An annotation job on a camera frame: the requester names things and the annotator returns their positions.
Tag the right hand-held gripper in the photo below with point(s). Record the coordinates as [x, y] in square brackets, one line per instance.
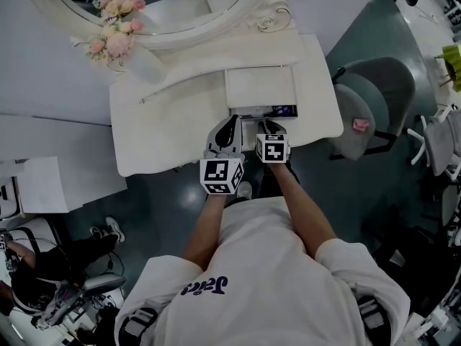
[273, 150]

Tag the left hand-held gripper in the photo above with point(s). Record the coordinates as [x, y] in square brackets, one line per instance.
[216, 175]

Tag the small white drawer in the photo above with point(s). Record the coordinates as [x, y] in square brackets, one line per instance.
[252, 113]

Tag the white dressing table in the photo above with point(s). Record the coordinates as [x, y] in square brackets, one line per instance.
[162, 128]

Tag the person's left forearm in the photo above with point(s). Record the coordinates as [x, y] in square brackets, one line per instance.
[205, 229]

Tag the person's right forearm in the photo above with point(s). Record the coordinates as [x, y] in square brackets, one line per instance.
[299, 207]

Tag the blue-handled scissors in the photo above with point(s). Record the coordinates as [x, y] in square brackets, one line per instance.
[281, 110]

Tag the person's black trouser leg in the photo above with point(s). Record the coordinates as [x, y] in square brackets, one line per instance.
[266, 182]

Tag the person's white shoe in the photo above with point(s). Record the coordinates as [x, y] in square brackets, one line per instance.
[115, 229]
[245, 190]
[96, 232]

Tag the small pink item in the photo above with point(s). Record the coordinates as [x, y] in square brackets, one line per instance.
[361, 125]

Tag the gray upholstered chair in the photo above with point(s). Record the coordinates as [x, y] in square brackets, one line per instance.
[363, 96]

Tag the oval white-framed mirror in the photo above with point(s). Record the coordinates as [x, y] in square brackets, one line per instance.
[162, 40]

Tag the white side table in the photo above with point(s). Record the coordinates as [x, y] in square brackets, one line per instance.
[101, 178]

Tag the person's white shirt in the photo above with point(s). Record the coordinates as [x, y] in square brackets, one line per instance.
[259, 265]

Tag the pink flower bouquet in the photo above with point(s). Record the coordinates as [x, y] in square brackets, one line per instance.
[117, 43]

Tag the white-framed gray chair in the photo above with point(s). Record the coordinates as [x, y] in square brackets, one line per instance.
[443, 139]

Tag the white paper sheet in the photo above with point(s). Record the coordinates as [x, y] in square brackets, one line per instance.
[43, 186]

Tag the gray swivel chair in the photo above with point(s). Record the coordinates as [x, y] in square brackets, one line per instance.
[102, 285]

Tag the yellow-green stool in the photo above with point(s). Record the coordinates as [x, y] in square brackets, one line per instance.
[453, 61]

